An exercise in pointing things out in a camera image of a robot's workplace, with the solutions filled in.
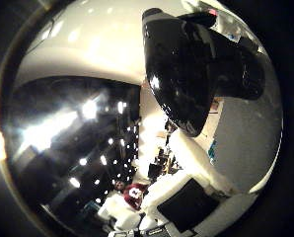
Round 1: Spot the person in red sweater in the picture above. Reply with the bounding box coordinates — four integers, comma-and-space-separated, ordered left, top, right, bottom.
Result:
112, 179, 150, 211

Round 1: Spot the teal aluminium frame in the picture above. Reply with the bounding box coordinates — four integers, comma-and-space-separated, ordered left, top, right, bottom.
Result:
207, 139, 219, 164

